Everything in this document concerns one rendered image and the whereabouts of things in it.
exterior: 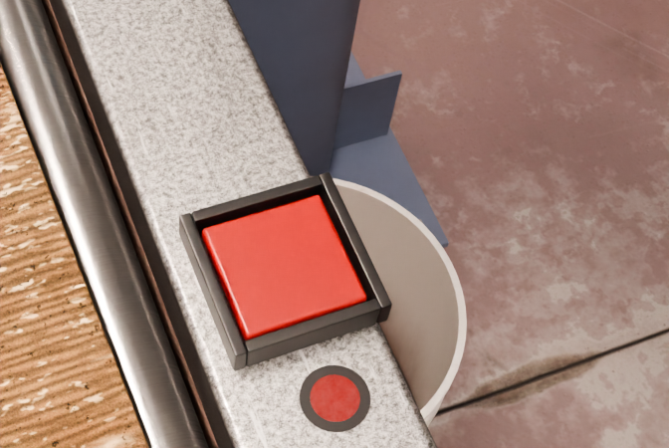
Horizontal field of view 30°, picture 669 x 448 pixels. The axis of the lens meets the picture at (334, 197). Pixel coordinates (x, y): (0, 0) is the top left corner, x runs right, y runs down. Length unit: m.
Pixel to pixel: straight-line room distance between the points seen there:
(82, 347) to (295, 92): 0.90
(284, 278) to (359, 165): 1.15
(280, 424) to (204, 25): 0.23
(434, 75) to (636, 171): 0.32
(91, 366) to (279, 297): 0.09
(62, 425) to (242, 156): 0.17
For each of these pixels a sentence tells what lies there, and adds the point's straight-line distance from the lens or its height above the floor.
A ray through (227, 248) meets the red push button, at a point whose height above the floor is 0.93.
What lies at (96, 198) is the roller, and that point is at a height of 0.92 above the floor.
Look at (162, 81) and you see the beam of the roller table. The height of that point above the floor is 0.92.
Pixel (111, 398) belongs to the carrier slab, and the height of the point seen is 0.94.
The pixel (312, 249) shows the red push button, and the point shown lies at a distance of 0.58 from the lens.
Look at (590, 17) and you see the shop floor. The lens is 1.98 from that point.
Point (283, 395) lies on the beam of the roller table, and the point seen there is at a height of 0.92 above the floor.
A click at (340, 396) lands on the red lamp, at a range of 0.56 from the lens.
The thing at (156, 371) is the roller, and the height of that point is 0.92.
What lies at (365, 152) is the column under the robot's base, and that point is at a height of 0.01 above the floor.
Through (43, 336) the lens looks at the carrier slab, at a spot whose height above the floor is 0.94.
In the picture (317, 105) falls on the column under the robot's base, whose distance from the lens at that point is 1.46.
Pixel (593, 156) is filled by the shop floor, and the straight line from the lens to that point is 1.82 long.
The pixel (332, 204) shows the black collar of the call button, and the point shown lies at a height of 0.93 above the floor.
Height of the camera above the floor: 1.43
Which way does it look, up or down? 58 degrees down
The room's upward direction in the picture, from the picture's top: 11 degrees clockwise
